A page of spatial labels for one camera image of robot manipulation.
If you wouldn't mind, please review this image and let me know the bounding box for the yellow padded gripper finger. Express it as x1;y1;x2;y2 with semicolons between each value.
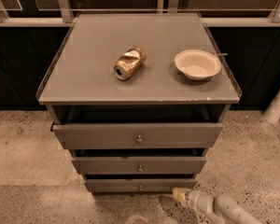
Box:
173;188;191;204

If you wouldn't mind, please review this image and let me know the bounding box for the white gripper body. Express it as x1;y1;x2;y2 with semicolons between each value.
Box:
186;190;262;224

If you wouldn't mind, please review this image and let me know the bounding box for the grey drawer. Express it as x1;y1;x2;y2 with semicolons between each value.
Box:
72;148;206;175
52;105;222;149
84;174;197;193

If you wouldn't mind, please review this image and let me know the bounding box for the grey drawer cabinet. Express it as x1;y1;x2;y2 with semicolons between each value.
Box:
35;12;243;185

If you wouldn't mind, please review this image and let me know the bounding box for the white paper bowl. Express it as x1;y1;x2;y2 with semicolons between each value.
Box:
175;49;222;80

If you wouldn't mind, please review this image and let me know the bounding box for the crushed gold soda can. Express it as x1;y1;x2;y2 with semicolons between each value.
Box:
113;47;147;80

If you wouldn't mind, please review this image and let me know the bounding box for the metal window railing frame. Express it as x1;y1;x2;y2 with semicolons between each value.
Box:
0;0;280;27

